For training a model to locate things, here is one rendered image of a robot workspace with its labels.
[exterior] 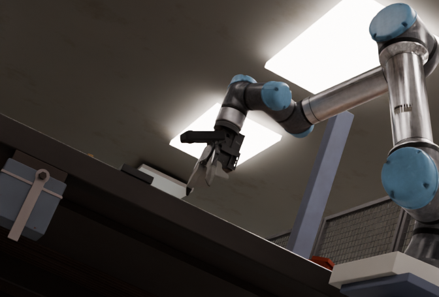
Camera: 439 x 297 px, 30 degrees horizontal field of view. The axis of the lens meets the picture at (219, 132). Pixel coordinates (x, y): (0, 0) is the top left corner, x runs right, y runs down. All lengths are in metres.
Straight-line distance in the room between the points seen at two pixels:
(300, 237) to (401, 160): 2.46
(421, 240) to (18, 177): 0.87
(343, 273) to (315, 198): 2.40
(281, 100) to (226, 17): 3.29
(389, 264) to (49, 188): 0.72
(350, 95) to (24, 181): 0.88
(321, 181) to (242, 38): 1.58
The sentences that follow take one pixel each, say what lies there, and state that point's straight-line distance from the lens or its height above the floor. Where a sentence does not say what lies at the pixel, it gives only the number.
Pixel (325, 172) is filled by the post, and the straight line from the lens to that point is 4.30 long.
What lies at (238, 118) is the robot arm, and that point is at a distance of 2.16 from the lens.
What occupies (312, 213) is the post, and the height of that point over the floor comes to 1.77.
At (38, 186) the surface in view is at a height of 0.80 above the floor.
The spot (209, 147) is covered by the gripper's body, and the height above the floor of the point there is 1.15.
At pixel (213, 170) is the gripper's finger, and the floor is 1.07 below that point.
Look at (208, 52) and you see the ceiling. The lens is 5.86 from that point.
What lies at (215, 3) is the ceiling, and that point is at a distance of 5.28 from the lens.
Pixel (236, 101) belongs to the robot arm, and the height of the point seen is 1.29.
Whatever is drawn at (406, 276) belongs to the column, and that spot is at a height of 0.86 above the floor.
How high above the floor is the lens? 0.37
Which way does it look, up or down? 23 degrees up
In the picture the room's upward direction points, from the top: 21 degrees clockwise
